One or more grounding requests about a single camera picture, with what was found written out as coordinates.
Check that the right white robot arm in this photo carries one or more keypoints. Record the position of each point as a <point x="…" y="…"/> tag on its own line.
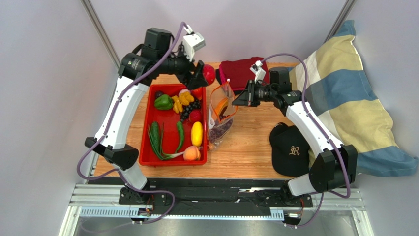
<point x="335" y="163"/>

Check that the dark red folded cloth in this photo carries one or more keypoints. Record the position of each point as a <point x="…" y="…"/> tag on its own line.
<point x="238" y="72"/>

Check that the blueberry cluster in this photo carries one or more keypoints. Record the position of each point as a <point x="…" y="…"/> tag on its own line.
<point x="195" y="105"/>

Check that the purple grape bunch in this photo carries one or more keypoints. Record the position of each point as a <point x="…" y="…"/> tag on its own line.
<point x="221" y="126"/>

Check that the yellow banana bunch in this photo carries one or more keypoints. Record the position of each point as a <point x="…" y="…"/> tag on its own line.
<point x="182" y="100"/>

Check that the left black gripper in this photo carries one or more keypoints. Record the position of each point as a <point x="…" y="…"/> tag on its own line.
<point x="198" y="81"/>

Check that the clear zip top bag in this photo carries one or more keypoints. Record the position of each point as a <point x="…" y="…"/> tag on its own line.
<point x="216" y="96"/>

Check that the black folded cloth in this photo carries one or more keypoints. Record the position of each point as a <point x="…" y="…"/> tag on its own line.
<point x="218" y="77"/>

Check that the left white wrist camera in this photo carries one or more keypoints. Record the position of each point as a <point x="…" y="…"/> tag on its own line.
<point x="192" y="42"/>

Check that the green chili pepper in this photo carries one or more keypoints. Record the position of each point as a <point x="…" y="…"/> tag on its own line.
<point x="181" y="135"/>

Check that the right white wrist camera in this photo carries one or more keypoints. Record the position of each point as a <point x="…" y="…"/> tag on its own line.
<point x="257" y="69"/>

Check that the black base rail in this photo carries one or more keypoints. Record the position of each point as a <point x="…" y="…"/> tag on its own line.
<point x="218" y="198"/>

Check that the yellow lemon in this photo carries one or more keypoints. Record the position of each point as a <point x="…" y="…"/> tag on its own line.
<point x="197" y="134"/>

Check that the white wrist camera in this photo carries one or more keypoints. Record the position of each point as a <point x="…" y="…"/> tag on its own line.
<point x="257" y="69"/>
<point x="192" y="42"/>

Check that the red plastic tray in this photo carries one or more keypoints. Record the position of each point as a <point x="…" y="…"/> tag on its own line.
<point x="174" y="127"/>

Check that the peach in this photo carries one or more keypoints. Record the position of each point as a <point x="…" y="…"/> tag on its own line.
<point x="192" y="153"/>

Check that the red strawberry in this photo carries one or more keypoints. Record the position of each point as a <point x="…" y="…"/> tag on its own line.
<point x="195" y="116"/>

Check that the purple onion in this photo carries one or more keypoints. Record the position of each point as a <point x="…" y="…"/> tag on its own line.
<point x="183" y="91"/>

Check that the striped blue yellow pillow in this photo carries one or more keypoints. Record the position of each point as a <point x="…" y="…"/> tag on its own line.
<point x="339" y="93"/>

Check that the black baseball cap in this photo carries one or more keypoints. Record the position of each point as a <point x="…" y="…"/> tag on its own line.
<point x="289" y="155"/>

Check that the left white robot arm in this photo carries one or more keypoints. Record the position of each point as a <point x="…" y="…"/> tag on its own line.
<point x="160" y="53"/>

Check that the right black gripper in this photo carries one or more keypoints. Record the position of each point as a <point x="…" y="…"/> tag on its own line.
<point x="248" y="94"/>

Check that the dark mangosteen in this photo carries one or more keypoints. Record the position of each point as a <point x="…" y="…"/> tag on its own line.
<point x="158" y="94"/>

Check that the green bell pepper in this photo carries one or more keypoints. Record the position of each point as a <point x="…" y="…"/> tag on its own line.
<point x="164" y="102"/>

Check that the green scallion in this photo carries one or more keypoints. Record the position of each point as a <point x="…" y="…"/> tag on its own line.
<point x="163" y="156"/>

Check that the dark green cucumber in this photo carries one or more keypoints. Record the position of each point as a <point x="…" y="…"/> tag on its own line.
<point x="154" y="130"/>

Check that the red apple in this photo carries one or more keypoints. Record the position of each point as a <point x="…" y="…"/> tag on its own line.
<point x="209" y="74"/>

